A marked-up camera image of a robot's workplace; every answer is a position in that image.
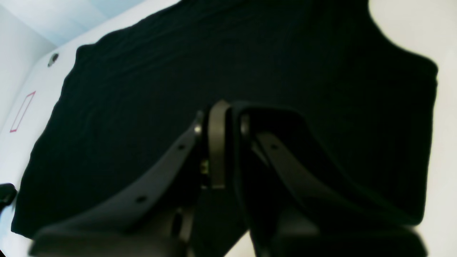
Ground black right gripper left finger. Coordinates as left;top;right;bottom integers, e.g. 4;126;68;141
29;100;230;257

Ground black T-shirt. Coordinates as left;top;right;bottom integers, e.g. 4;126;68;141
11;0;439;257

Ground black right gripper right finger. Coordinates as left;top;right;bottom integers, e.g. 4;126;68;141
239;114;427;257

